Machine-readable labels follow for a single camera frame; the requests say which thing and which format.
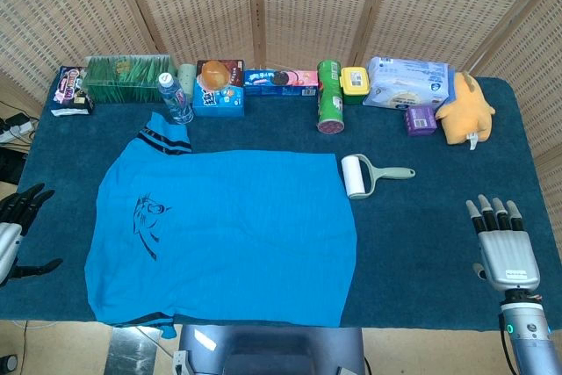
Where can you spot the black and silver left hand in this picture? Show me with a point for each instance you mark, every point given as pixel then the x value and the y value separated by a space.
pixel 11 243

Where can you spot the purple pink snack bag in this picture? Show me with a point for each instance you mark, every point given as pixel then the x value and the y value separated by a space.
pixel 70 89

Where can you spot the shiny metal floor plate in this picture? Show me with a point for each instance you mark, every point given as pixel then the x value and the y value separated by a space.
pixel 127 353

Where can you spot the blue T-shirt with cat print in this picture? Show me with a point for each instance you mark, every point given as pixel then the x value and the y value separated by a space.
pixel 219 239

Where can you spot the yellow plush toy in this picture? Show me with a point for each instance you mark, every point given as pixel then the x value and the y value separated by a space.
pixel 465 111

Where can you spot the clear plastic water bottle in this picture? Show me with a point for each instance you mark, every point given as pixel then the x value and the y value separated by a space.
pixel 175 100

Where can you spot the pale green lint roller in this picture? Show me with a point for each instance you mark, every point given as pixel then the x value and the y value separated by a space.
pixel 355 175

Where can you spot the black round caster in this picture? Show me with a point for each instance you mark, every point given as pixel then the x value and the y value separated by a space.
pixel 9 362

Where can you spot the white power strip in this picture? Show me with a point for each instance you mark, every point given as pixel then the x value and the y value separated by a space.
pixel 17 129

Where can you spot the yellow lidded container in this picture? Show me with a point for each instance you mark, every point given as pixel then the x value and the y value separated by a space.
pixel 355 85

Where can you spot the pale green roll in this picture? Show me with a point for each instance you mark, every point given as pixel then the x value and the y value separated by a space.
pixel 186 76

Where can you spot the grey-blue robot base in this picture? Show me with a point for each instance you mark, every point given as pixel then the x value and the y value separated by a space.
pixel 272 348

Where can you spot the blue pink cookie box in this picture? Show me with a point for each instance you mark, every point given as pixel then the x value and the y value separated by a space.
pixel 281 83

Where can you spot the woven bamboo folding screen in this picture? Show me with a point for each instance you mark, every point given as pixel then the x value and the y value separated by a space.
pixel 307 6

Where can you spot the small purple box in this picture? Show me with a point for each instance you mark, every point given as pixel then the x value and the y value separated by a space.
pixel 420 121

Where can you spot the dark blue table cloth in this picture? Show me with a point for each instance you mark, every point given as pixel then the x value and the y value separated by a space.
pixel 439 239

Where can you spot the green grass pattern box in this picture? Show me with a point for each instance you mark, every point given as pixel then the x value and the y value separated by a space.
pixel 123 81

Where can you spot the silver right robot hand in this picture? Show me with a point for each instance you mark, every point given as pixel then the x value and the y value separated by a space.
pixel 509 256

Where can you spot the blue box with bun picture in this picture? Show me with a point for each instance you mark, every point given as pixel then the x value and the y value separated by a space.
pixel 219 98

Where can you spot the green chips can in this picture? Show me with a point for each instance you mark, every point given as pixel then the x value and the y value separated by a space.
pixel 330 98

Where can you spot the black equipment case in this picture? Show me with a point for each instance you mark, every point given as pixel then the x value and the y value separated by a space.
pixel 11 164

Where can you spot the white blue wipes pack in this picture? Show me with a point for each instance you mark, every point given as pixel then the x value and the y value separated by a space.
pixel 408 85

